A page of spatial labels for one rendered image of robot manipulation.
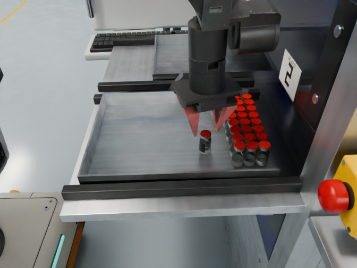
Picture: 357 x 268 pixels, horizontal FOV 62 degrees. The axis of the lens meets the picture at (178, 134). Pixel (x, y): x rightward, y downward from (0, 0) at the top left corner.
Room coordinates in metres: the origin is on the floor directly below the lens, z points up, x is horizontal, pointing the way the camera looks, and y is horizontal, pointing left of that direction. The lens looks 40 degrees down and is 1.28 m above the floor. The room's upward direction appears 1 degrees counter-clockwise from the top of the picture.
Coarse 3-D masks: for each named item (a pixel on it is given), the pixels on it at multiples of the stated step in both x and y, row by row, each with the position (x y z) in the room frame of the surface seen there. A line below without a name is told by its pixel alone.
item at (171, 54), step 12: (156, 36) 0.93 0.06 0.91; (168, 36) 0.93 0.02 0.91; (180, 36) 0.93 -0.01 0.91; (156, 48) 0.88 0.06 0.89; (168, 48) 0.90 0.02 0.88; (180, 48) 0.90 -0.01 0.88; (228, 48) 0.89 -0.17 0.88; (156, 60) 0.82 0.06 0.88; (168, 60) 0.82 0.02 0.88; (180, 60) 0.82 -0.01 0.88; (228, 60) 0.81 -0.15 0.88; (240, 60) 0.81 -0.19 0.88; (252, 60) 0.81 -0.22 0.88; (264, 60) 0.81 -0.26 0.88; (156, 72) 0.75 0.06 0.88; (168, 72) 0.75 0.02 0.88; (180, 72) 0.74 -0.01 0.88; (228, 72) 0.68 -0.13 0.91; (240, 72) 0.68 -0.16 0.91; (252, 72) 0.68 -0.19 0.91; (264, 72) 0.68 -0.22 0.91
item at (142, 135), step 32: (128, 96) 0.59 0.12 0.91; (160, 96) 0.59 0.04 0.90; (96, 128) 0.48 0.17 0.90; (128, 128) 0.50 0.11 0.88; (160, 128) 0.50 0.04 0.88; (224, 128) 0.49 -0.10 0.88; (96, 160) 0.41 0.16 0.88; (128, 160) 0.40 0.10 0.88; (160, 160) 0.40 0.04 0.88; (192, 160) 0.40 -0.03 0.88; (224, 160) 0.40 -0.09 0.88
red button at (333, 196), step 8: (320, 184) 0.24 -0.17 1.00; (328, 184) 0.23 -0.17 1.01; (336, 184) 0.22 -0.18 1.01; (320, 192) 0.23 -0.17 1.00; (328, 192) 0.22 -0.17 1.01; (336, 192) 0.21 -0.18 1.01; (344, 192) 0.21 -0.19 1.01; (320, 200) 0.22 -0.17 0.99; (328, 200) 0.21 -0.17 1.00; (336, 200) 0.21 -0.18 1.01; (344, 200) 0.21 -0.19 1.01; (328, 208) 0.21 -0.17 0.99; (336, 208) 0.20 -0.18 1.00; (344, 208) 0.20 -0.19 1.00
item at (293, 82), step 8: (288, 56) 0.49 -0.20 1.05; (296, 64) 0.45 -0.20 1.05; (280, 72) 0.51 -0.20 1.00; (288, 72) 0.47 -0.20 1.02; (296, 72) 0.44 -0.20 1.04; (280, 80) 0.50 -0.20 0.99; (288, 80) 0.47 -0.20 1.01; (296, 80) 0.44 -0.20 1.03; (288, 88) 0.46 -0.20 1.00; (296, 88) 0.43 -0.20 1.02
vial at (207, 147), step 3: (201, 138) 0.42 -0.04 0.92; (204, 138) 0.42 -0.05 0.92; (207, 138) 0.42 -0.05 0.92; (210, 138) 0.42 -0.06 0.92; (201, 141) 0.42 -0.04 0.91; (204, 141) 0.42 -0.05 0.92; (207, 141) 0.42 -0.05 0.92; (210, 141) 0.42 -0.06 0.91; (207, 144) 0.41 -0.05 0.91; (210, 144) 0.42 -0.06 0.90; (207, 147) 0.41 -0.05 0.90; (210, 147) 0.42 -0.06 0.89; (207, 150) 0.41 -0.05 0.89; (204, 153) 0.41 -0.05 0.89; (207, 153) 0.41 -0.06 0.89
